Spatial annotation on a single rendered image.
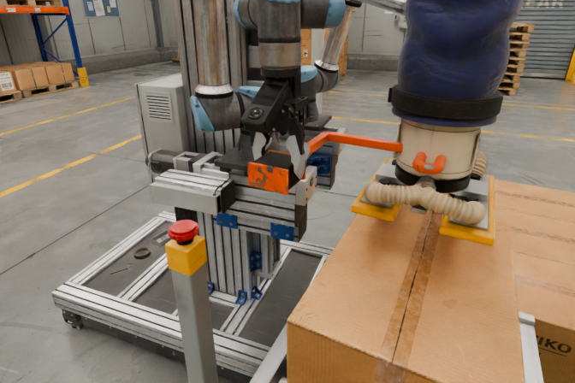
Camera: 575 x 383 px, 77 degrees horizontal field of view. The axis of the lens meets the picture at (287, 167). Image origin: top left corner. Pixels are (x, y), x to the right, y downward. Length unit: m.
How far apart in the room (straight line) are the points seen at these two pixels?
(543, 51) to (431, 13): 10.28
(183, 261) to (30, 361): 1.46
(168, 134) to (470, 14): 1.16
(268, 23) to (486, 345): 0.68
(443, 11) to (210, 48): 0.62
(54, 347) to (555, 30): 10.79
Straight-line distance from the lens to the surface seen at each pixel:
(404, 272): 0.90
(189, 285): 0.92
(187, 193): 1.24
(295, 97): 0.71
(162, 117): 1.54
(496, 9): 0.79
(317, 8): 0.78
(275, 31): 0.64
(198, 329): 1.02
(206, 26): 1.09
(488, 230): 0.83
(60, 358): 2.19
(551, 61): 11.07
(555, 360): 1.68
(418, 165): 0.78
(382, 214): 0.82
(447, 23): 0.77
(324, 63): 1.70
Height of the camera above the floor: 1.49
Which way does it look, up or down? 23 degrees down
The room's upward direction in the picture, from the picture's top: straight up
